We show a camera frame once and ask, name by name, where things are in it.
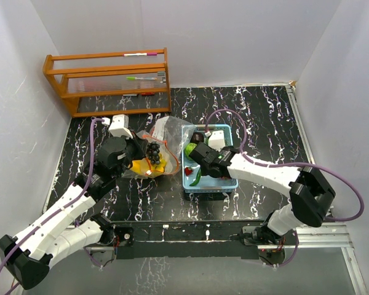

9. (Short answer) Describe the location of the yellow banana bunch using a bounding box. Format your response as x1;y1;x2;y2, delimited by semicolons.
130;154;167;178

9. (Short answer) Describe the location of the black grape bunch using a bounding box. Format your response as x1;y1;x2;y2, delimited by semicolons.
146;141;161;165

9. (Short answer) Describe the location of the clear zip top bag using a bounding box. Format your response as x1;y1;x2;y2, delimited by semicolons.
122;116;196;179

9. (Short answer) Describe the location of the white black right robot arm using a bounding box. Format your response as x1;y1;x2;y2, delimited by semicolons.
189;143;336;245

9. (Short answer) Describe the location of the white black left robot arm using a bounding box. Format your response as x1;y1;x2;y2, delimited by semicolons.
0;135;147;290

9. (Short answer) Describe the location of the green chili pepper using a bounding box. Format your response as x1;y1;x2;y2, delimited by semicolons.
190;170;202;187

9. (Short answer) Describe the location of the red strawberry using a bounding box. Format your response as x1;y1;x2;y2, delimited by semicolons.
184;167;194;176

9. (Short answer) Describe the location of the light blue plastic basket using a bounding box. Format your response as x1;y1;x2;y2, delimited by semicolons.
181;125;239;194

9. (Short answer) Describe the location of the dark green round vegetable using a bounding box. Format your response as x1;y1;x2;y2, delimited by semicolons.
184;143;197;161

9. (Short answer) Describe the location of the dark purple round fruit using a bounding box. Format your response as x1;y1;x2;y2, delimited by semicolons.
190;132;207;144

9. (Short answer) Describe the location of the red black small item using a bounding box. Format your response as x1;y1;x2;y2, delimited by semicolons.
141;92;155;96

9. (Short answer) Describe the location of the green white marker pen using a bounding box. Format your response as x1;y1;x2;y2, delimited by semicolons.
126;76;158;81

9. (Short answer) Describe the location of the orange wooden shelf rack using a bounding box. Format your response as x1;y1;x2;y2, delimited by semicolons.
42;48;172;118

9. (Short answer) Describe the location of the small grey clip box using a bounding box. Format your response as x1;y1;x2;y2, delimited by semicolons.
157;71;167;84

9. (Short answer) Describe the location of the pink white marker pen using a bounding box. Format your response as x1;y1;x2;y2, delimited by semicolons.
123;52;158;57

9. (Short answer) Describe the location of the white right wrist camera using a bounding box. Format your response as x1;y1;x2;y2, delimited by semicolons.
205;130;226;151

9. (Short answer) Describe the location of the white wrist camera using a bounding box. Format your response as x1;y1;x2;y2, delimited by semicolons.
205;130;226;151
102;114;133;138

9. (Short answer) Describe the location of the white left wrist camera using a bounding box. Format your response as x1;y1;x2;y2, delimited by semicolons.
102;114;133;138

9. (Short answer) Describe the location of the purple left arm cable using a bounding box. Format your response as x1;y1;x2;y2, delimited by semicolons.
0;117;108;295

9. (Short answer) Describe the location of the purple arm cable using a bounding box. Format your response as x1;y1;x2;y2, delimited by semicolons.
204;109;365;222
0;117;108;295

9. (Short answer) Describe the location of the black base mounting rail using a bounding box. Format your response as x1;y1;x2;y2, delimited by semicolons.
79;219;299;261

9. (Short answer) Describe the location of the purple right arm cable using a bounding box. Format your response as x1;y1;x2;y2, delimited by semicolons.
204;109;365;222

